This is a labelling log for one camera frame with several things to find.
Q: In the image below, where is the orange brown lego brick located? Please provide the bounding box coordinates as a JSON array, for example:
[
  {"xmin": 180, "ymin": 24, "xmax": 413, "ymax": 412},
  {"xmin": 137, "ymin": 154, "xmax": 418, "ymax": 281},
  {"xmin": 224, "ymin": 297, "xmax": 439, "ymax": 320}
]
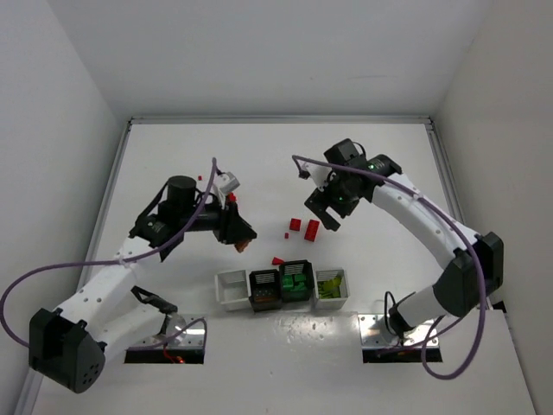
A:
[{"xmin": 234, "ymin": 241, "xmax": 250, "ymax": 252}]

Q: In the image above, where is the red rectangular lego brick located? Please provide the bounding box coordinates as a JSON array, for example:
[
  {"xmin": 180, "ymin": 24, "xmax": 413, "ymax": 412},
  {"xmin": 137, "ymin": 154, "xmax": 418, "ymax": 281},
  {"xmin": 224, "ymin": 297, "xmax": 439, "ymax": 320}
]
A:
[{"xmin": 304, "ymin": 220, "xmax": 320, "ymax": 242}]

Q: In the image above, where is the lime square lego brick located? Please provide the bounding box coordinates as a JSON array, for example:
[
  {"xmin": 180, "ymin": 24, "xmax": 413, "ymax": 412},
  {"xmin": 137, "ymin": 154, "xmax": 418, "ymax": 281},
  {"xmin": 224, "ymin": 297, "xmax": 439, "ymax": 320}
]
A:
[{"xmin": 317, "ymin": 276, "xmax": 342, "ymax": 299}]

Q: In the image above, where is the green upside-down lego brick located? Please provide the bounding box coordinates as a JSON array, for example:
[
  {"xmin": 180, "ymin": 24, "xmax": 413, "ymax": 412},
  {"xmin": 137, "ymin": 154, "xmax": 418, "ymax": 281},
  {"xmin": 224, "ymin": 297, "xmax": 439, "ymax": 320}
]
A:
[{"xmin": 282, "ymin": 276, "xmax": 295, "ymax": 292}]

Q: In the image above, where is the green small lego brick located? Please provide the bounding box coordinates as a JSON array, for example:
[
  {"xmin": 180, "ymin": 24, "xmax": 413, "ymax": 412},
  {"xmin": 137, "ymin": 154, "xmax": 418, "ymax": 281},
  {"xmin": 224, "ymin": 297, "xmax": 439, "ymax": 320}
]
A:
[{"xmin": 294, "ymin": 278, "xmax": 308, "ymax": 291}]

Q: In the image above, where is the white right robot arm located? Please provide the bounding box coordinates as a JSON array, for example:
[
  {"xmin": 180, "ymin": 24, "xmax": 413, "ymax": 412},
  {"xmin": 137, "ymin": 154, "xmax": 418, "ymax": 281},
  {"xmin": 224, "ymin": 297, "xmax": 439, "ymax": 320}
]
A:
[{"xmin": 296, "ymin": 138, "xmax": 505, "ymax": 338}]

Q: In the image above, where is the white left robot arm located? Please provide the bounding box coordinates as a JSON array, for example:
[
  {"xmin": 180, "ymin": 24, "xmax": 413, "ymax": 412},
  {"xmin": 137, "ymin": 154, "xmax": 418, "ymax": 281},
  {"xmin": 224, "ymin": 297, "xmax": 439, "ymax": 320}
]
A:
[{"xmin": 29, "ymin": 170, "xmax": 257, "ymax": 393}]

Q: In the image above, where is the red square lego brick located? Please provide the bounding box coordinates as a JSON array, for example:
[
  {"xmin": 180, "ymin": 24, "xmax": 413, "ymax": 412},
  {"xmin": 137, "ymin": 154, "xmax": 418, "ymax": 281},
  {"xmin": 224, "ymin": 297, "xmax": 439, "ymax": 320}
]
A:
[{"xmin": 289, "ymin": 218, "xmax": 302, "ymax": 232}]

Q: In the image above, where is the white bin far left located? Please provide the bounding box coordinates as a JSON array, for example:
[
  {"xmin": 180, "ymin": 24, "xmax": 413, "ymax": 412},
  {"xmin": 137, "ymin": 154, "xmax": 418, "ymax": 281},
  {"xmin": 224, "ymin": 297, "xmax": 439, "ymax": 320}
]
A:
[{"xmin": 215, "ymin": 270, "xmax": 251, "ymax": 312}]

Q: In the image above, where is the white bin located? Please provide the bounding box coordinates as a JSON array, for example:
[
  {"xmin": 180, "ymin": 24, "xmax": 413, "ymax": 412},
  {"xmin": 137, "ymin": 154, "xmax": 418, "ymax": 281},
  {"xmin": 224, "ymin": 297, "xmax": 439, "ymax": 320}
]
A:
[
  {"xmin": 215, "ymin": 270, "xmax": 251, "ymax": 312},
  {"xmin": 315, "ymin": 268, "xmax": 349, "ymax": 310}
]

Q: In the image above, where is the black bin right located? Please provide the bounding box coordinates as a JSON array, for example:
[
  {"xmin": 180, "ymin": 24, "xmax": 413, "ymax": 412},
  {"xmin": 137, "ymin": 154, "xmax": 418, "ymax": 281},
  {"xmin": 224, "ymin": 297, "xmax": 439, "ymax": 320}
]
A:
[{"xmin": 279, "ymin": 259, "xmax": 315, "ymax": 303}]

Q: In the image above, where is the black bin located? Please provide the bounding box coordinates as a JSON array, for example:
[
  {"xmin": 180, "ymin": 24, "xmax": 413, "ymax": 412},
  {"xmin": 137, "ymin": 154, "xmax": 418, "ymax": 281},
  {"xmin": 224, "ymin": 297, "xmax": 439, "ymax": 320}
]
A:
[
  {"xmin": 249, "ymin": 269, "xmax": 283, "ymax": 313},
  {"xmin": 279, "ymin": 259, "xmax": 315, "ymax": 303}
]

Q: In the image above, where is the white bin far right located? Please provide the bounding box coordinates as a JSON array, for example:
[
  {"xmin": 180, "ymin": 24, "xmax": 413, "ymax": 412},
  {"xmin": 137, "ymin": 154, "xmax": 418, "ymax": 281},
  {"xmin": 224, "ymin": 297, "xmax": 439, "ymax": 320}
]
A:
[{"xmin": 315, "ymin": 268, "xmax": 349, "ymax": 310}]

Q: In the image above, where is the black bin left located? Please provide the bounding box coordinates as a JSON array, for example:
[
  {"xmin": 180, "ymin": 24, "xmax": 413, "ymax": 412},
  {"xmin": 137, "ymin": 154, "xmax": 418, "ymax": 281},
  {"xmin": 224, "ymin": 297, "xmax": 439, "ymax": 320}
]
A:
[{"xmin": 249, "ymin": 269, "xmax": 283, "ymax": 313}]

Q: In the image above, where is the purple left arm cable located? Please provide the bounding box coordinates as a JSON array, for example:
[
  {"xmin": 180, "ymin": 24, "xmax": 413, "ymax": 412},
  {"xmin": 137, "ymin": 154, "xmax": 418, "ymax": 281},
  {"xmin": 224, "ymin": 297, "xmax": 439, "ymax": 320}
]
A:
[{"xmin": 0, "ymin": 156, "xmax": 218, "ymax": 349}]

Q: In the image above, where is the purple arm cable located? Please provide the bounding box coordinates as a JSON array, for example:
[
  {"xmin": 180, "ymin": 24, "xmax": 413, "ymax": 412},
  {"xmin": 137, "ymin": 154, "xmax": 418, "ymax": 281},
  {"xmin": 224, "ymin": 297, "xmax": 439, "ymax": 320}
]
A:
[
  {"xmin": 0, "ymin": 156, "xmax": 218, "ymax": 349},
  {"xmin": 291, "ymin": 155, "xmax": 486, "ymax": 380}
]

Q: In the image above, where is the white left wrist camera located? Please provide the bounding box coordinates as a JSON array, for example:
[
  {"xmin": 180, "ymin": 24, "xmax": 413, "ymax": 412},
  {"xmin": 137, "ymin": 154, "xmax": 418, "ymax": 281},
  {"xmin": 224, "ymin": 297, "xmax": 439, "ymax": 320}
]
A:
[{"xmin": 214, "ymin": 172, "xmax": 240, "ymax": 197}]

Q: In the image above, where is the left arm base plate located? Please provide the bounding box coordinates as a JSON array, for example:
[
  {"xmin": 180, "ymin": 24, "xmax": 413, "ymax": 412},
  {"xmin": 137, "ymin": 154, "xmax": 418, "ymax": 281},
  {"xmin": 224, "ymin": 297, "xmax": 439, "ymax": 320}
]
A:
[{"xmin": 143, "ymin": 314, "xmax": 207, "ymax": 350}]

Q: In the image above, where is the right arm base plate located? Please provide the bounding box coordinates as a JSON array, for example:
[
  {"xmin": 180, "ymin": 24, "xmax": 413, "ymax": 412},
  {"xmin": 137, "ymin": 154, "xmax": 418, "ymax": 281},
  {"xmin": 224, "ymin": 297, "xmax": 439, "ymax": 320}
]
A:
[{"xmin": 357, "ymin": 312, "xmax": 441, "ymax": 349}]

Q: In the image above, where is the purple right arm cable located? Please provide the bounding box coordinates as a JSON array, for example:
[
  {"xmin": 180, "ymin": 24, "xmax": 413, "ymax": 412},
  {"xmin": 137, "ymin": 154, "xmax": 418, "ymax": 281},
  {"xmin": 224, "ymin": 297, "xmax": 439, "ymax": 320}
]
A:
[{"xmin": 291, "ymin": 155, "xmax": 486, "ymax": 380}]

